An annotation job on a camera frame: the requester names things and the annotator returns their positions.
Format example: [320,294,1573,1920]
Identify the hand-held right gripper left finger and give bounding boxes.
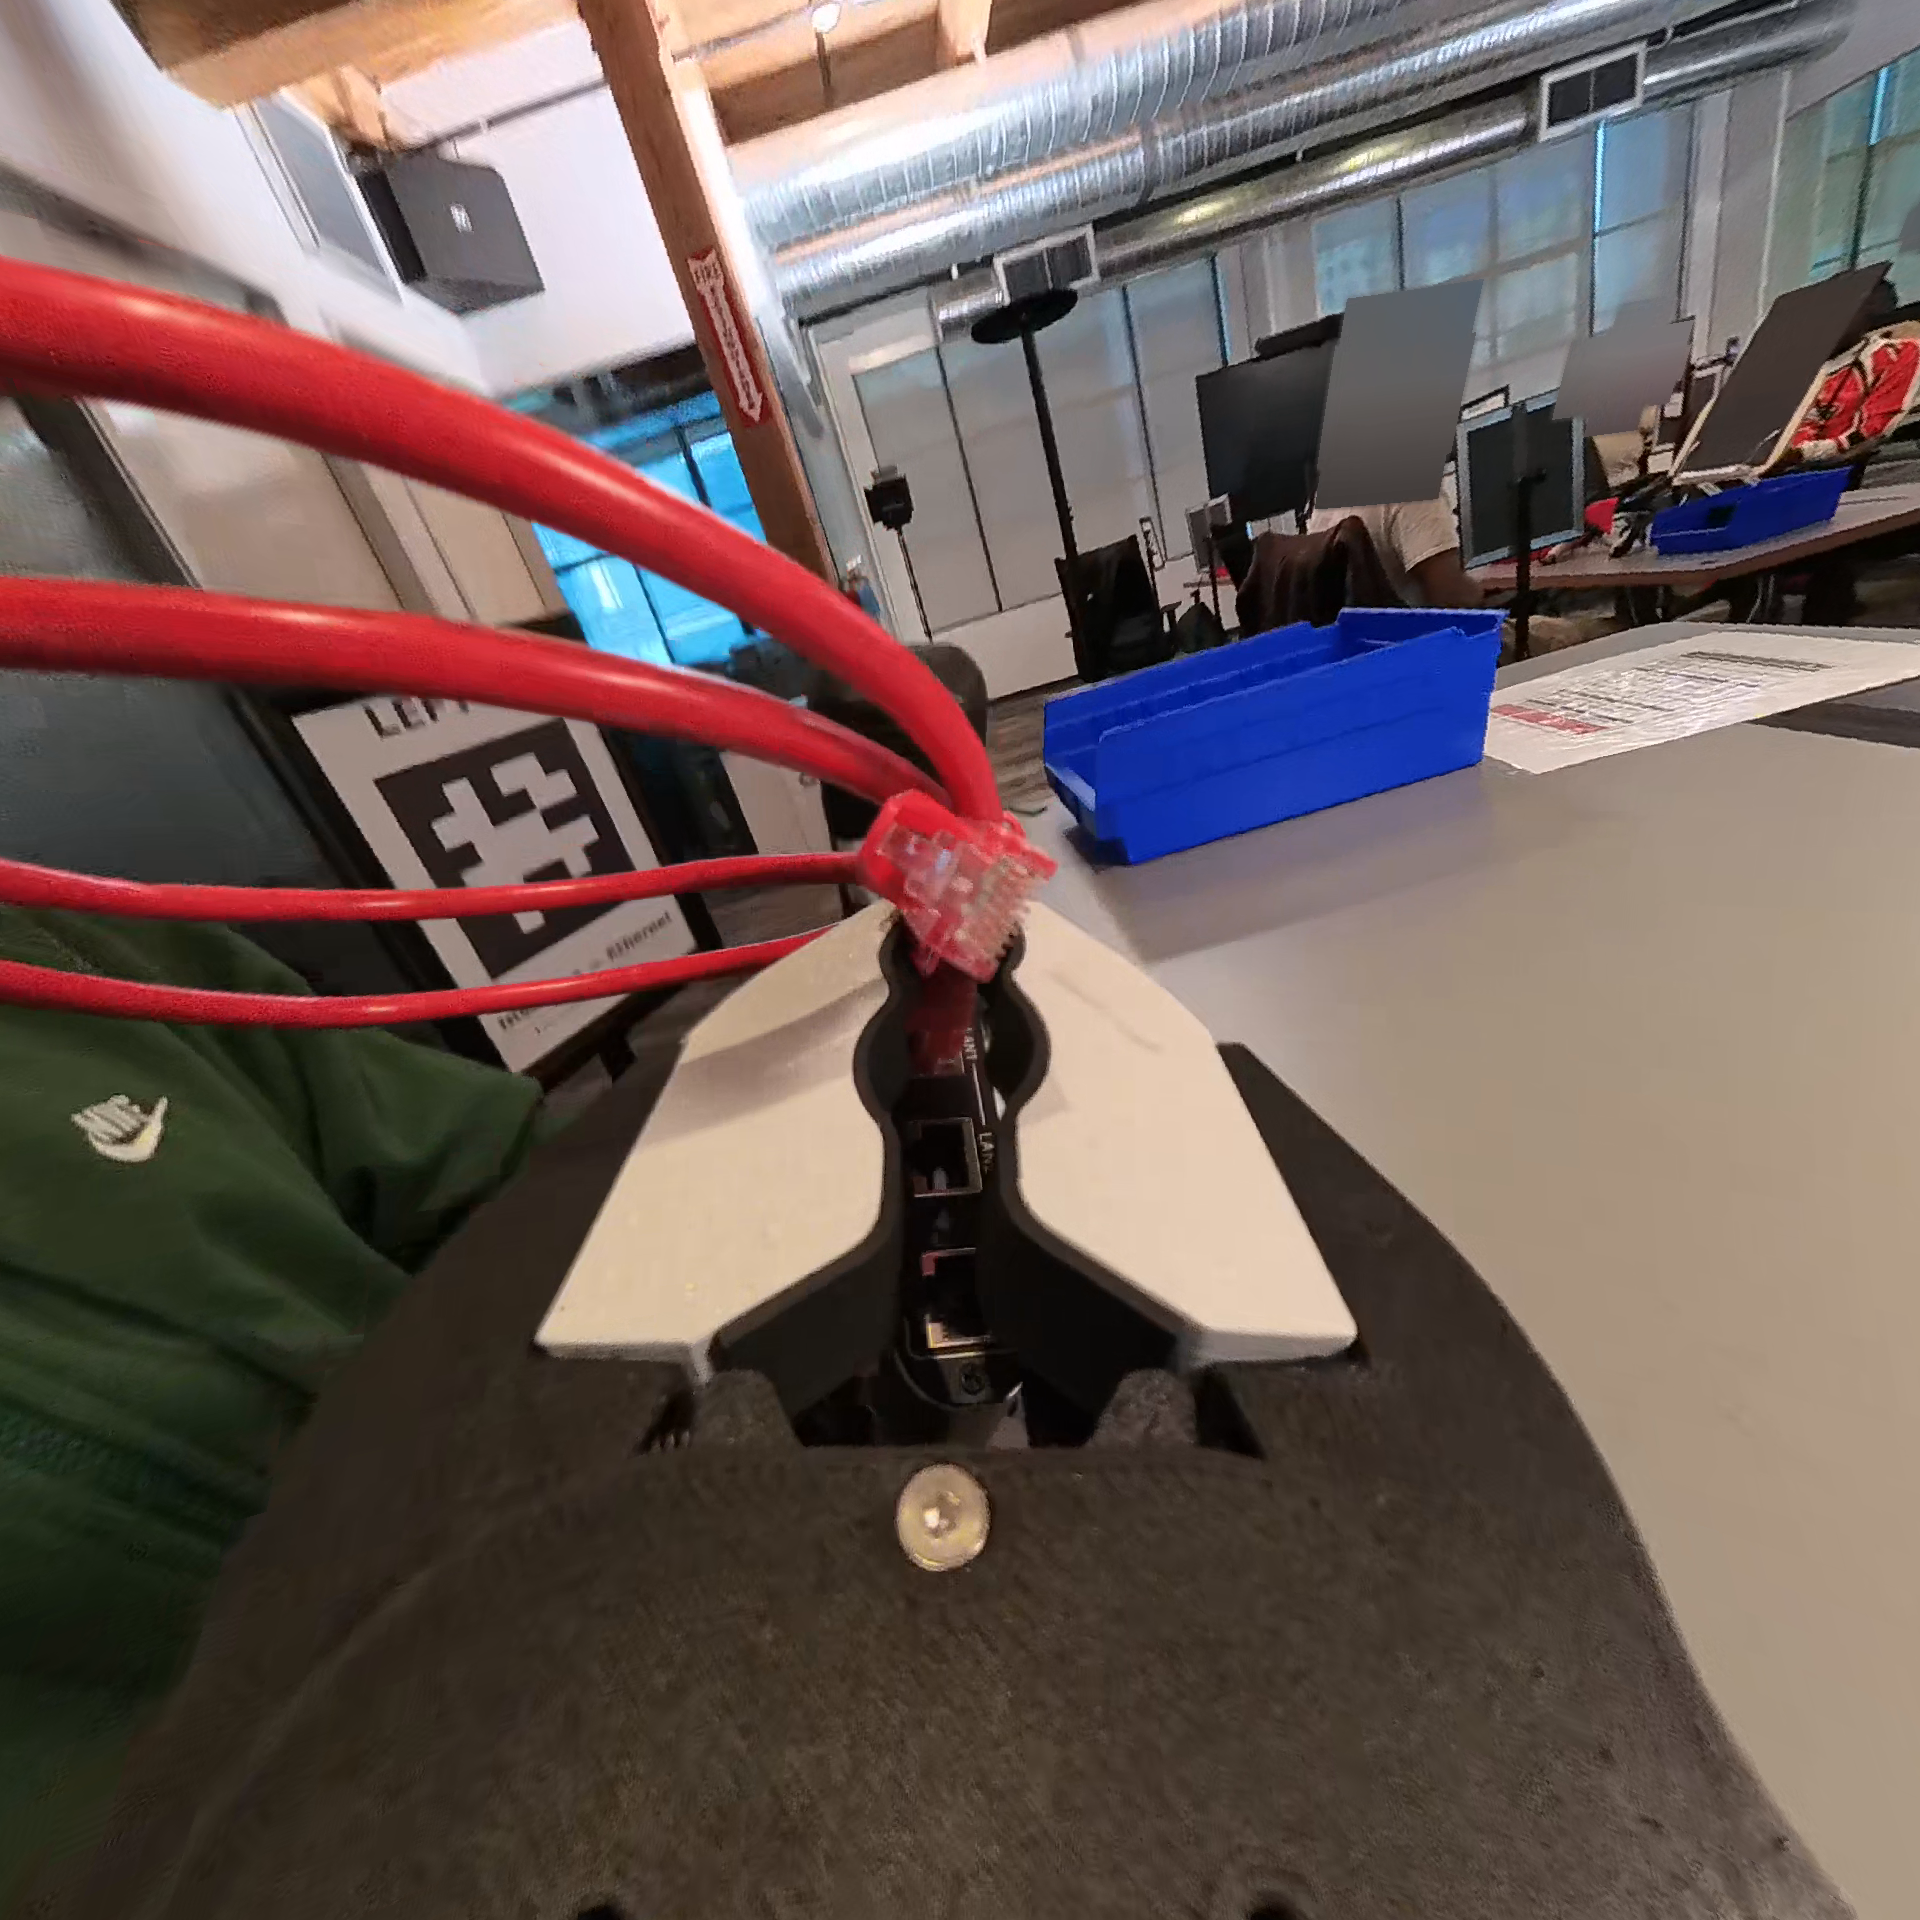
[534,901,920,1384]

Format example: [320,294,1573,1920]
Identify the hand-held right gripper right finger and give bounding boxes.
[982,902,1359,1370]

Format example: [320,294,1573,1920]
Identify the black network switch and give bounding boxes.
[892,1036,1022,1450]

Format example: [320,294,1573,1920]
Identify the blue plastic bin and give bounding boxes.
[1042,609,1506,868]

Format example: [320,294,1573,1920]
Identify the red ethernet cable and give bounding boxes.
[0,257,1055,1078]

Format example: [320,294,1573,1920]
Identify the black office chair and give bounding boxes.
[1055,537,1180,677]

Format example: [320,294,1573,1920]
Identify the black floor lamp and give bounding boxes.
[969,293,1086,601]

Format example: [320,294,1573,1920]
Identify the dark jacket on chair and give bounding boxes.
[1236,516,1389,633]

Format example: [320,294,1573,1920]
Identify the large black screen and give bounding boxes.
[1196,336,1344,520]

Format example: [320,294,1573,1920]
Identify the red arrow sign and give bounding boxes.
[687,252,770,430]

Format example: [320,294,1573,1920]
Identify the framed marker sign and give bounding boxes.
[293,693,722,1074]

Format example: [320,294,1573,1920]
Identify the person's green sweatshirt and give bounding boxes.
[0,908,543,1876]

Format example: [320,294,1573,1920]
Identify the small monitor on pole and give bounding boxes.
[1456,394,1588,662]

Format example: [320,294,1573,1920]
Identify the printed paper sheet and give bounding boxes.
[1485,630,1920,778]

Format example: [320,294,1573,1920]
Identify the blue bin on table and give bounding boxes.
[1650,468,1853,557]

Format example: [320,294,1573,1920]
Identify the black camera tripod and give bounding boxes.
[862,468,935,641]

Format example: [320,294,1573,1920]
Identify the wooden post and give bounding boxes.
[576,0,833,578]

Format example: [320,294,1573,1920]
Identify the metal ventilation duct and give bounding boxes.
[726,0,1853,324]

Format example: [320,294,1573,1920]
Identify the black wall speaker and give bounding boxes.
[353,150,543,318]

